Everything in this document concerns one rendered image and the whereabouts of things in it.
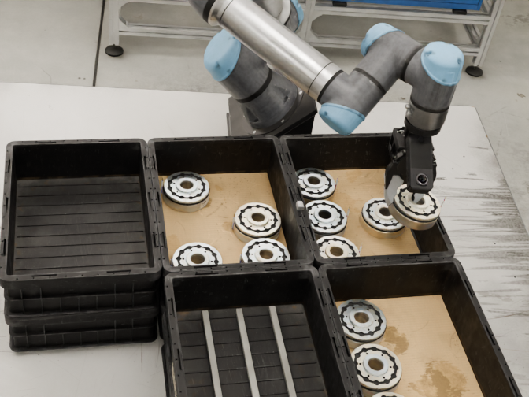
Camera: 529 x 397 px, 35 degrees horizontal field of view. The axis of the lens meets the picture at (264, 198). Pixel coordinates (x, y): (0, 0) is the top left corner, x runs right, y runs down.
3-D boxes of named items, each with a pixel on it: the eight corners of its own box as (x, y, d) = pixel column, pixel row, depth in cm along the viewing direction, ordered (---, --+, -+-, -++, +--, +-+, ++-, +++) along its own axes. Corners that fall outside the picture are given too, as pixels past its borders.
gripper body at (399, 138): (422, 151, 172) (437, 104, 163) (430, 179, 165) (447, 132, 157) (385, 150, 171) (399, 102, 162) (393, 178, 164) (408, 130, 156)
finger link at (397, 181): (384, 189, 176) (402, 157, 170) (390, 209, 172) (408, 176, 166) (371, 187, 175) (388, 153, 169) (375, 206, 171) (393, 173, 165)
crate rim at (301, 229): (146, 146, 189) (146, 137, 187) (276, 142, 195) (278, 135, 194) (162, 280, 161) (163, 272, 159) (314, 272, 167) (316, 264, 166)
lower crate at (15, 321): (15, 217, 197) (10, 178, 189) (144, 211, 203) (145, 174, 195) (9, 357, 169) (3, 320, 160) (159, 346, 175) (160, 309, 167)
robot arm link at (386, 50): (342, 56, 156) (388, 85, 151) (381, 11, 156) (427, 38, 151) (352, 76, 163) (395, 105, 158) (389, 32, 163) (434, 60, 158)
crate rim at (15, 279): (7, 149, 183) (5, 140, 181) (146, 146, 189) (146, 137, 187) (-2, 290, 155) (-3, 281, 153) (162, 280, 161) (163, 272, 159)
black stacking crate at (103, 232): (11, 182, 189) (7, 143, 181) (144, 178, 195) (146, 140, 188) (4, 322, 161) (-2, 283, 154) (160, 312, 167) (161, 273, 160)
